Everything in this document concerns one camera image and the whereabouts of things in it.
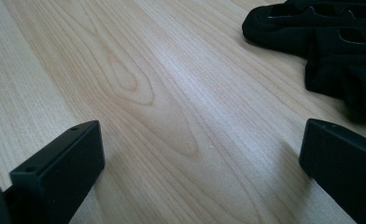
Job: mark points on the black glove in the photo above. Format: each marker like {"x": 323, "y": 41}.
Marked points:
{"x": 333, "y": 40}

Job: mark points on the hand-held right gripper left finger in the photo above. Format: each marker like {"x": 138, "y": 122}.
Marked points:
{"x": 56, "y": 174}

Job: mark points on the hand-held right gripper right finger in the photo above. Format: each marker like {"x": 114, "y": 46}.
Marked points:
{"x": 346, "y": 168}

